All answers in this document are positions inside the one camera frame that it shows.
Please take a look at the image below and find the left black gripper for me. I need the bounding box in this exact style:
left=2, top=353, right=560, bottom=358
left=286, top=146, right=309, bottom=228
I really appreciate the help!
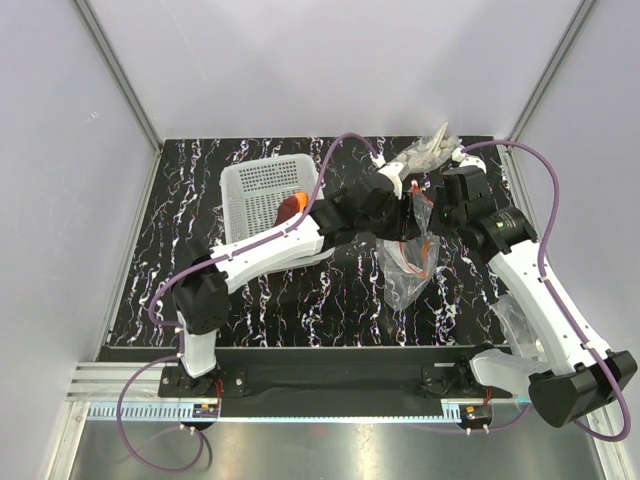
left=357, top=191, right=420, bottom=242

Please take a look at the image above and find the clear zip bag orange zipper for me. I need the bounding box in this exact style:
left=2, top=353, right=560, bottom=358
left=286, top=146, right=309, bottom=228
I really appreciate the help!
left=376, top=180, right=440, bottom=312

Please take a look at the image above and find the red orange papaya slice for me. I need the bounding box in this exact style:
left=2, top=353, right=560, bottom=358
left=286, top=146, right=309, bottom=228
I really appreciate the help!
left=274, top=192, right=309, bottom=226

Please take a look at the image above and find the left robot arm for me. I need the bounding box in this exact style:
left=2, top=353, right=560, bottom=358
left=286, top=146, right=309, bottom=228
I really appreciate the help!
left=171, top=187, right=421, bottom=396

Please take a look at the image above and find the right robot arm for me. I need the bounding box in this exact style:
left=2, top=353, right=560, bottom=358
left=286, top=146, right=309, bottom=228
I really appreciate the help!
left=431, top=166, right=638, bottom=428

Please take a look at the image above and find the clear bag of white pieces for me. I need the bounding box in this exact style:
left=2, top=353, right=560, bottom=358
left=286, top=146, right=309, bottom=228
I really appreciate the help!
left=379, top=122, right=460, bottom=179

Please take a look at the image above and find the white plastic basket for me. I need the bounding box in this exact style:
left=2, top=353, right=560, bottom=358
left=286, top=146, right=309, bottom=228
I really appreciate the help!
left=220, top=153, right=318, bottom=246

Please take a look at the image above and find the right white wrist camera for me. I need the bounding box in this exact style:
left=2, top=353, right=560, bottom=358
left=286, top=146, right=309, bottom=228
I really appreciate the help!
left=451, top=147, right=487, bottom=173

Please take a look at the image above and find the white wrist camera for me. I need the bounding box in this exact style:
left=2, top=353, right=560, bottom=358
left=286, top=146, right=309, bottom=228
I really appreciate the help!
left=372, top=154, right=410, bottom=199
left=451, top=147, right=487, bottom=173

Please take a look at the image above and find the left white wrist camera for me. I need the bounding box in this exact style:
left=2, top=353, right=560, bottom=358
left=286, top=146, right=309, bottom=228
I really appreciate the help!
left=372, top=154, right=410, bottom=199

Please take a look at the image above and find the right aluminium frame post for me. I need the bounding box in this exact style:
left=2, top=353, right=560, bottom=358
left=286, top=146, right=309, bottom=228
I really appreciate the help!
left=504, top=0, right=599, bottom=149

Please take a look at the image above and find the aluminium frame post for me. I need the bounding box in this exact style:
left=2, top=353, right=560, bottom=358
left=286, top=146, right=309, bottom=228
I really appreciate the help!
left=70, top=0, right=164, bottom=153
left=504, top=0, right=599, bottom=149

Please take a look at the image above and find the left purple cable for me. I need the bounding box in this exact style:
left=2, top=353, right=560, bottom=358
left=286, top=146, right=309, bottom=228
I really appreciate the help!
left=117, top=132, right=384, bottom=474

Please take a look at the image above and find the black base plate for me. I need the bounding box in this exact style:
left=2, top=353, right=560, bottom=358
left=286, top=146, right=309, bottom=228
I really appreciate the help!
left=76, top=347, right=509, bottom=413

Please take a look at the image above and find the white slotted cable duct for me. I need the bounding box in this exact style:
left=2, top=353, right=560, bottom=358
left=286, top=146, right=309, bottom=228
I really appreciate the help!
left=87, top=401, right=462, bottom=424

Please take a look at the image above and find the left aluminium frame post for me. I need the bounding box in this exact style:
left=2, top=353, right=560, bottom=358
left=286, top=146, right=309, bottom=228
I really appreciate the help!
left=70, top=0, right=164, bottom=153

